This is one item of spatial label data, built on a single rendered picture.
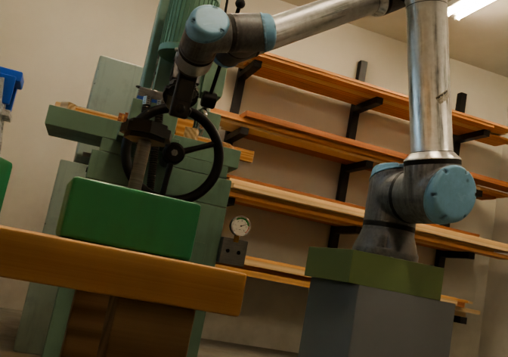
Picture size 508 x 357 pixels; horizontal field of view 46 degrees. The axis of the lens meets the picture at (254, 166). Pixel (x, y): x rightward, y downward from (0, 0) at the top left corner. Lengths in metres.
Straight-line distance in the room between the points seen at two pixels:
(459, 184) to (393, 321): 0.39
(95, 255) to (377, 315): 1.34
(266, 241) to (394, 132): 1.46
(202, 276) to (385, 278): 1.34
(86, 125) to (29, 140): 2.53
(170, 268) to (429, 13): 1.44
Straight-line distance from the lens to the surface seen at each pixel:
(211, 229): 1.87
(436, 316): 1.72
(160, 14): 2.35
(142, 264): 0.32
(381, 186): 1.74
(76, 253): 0.32
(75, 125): 1.87
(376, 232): 1.73
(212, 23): 1.37
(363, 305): 1.60
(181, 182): 1.87
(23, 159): 4.37
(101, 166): 1.85
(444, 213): 1.59
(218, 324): 4.55
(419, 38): 1.69
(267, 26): 1.43
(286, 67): 4.37
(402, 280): 1.68
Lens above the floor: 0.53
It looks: 10 degrees up
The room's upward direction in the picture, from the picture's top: 11 degrees clockwise
